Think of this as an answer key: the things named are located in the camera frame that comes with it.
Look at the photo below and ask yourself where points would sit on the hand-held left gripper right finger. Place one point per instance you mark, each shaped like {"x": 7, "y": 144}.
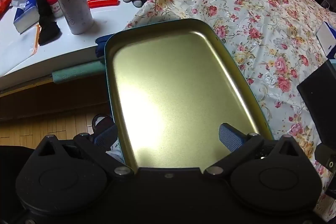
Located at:
{"x": 231, "y": 138}

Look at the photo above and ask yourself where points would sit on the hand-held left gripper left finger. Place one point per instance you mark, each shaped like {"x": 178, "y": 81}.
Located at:
{"x": 106, "y": 134}

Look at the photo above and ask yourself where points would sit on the gold metal tin tray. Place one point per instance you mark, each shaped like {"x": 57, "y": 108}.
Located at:
{"x": 170, "y": 82}

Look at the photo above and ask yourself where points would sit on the black slipper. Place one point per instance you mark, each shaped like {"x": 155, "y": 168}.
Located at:
{"x": 101, "y": 119}

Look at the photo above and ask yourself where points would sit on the black box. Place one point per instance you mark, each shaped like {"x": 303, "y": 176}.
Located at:
{"x": 317, "y": 98}

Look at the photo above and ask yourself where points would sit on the green foam edge guard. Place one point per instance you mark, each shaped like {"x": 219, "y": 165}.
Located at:
{"x": 78, "y": 70}

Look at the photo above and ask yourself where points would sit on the blue table corner guard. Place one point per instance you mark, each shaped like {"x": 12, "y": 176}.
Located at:
{"x": 101, "y": 45}

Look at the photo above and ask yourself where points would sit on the orange-edged plastic sleeve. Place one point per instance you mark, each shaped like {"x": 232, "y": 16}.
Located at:
{"x": 35, "y": 40}

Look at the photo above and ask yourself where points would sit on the white and blue box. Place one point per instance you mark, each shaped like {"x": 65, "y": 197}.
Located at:
{"x": 326, "y": 37}

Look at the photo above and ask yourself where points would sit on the floral blanket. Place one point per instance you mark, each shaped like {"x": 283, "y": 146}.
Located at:
{"x": 236, "y": 16}

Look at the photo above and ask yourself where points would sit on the red plastic case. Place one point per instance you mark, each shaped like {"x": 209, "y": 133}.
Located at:
{"x": 103, "y": 1}

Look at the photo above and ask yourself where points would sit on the small red bottle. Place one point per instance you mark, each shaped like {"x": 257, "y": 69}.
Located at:
{"x": 55, "y": 7}

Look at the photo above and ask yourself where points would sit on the blue tissue box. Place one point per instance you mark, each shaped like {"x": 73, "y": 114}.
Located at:
{"x": 25, "y": 19}

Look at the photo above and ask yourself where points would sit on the red packet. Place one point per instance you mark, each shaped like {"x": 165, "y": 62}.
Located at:
{"x": 5, "y": 2}

